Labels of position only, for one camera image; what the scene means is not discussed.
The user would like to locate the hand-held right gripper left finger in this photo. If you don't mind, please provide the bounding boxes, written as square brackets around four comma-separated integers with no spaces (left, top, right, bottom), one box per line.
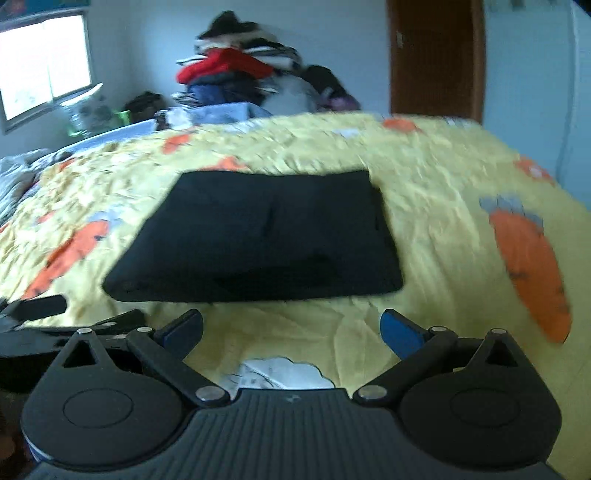
[51,309,230,408]

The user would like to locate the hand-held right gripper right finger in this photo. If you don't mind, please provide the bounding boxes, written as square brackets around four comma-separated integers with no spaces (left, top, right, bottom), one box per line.
[353,309,532,408]

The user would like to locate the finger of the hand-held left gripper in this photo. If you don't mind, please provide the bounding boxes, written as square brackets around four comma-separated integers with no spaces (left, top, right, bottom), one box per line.
[21,309,147,340]
[0,294,68,325]

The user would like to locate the black pants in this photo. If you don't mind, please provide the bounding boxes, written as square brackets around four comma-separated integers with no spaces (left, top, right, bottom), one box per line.
[102,170,406,303]

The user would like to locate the grey patterned bedding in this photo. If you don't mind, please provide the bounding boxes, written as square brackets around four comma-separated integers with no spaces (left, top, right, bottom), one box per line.
[0,148,51,222]

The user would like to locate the yellow carrot printed blanket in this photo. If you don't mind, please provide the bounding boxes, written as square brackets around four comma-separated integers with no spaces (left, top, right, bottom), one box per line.
[0,112,585,393]

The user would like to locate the clear plastic bag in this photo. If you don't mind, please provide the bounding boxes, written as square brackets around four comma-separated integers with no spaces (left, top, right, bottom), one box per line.
[60,83,114,132]

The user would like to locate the green basket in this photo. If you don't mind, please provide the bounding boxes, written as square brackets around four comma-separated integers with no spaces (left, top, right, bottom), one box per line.
[69,108,132,138]

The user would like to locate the dark bag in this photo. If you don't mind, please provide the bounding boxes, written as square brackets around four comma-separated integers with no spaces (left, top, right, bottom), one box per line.
[124,91,164,123]

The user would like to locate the blue knitted blanket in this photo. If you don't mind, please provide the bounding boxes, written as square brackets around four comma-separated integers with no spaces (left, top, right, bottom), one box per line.
[41,102,273,160]

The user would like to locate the window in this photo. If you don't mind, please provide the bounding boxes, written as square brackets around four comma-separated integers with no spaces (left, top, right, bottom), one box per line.
[0,9,93,134]

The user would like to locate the pile of clothes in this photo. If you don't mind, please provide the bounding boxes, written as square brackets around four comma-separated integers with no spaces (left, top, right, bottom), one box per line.
[173,11,363,116]

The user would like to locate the red jacket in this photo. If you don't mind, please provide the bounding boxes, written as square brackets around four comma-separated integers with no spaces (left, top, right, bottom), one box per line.
[178,48,275,86]

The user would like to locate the brown wooden door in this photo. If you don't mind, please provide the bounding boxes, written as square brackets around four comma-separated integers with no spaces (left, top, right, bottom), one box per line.
[387,0,488,125]

